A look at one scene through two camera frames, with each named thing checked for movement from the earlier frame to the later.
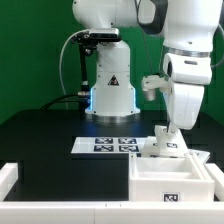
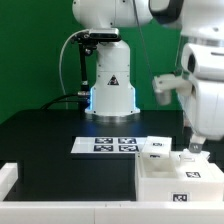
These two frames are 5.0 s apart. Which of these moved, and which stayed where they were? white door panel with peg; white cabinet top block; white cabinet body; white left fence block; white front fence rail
Moved: white cabinet body
Stayed: white door panel with peg; white cabinet top block; white front fence rail; white left fence block
